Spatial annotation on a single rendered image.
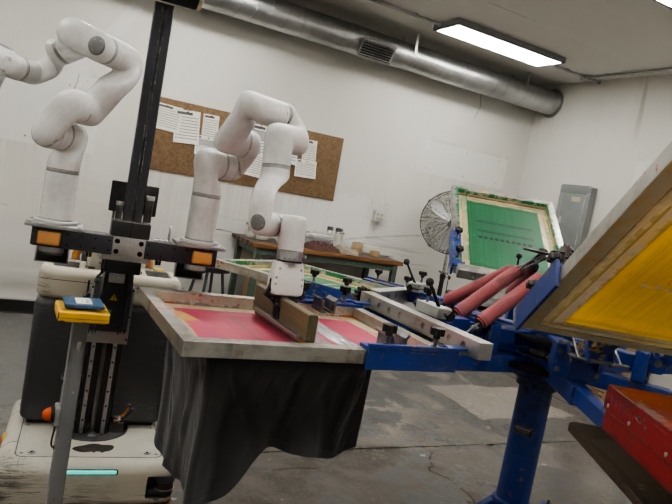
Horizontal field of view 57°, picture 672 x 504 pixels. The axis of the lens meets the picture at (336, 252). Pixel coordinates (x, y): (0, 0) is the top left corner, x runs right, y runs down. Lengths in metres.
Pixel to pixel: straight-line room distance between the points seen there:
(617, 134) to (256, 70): 3.52
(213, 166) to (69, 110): 0.45
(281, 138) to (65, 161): 0.65
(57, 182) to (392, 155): 4.74
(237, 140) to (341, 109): 4.16
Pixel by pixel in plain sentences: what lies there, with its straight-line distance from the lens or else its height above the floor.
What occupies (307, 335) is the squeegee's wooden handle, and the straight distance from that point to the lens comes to 1.66.
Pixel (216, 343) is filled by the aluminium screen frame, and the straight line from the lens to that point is 1.48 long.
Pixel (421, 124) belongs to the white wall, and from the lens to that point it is 6.61.
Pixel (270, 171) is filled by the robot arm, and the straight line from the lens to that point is 1.83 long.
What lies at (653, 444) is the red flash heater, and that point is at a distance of 1.19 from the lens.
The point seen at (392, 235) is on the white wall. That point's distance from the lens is 6.50.
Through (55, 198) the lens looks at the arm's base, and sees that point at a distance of 2.05.
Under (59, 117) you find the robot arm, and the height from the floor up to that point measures 1.45.
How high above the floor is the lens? 1.37
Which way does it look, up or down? 5 degrees down
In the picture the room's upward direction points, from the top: 10 degrees clockwise
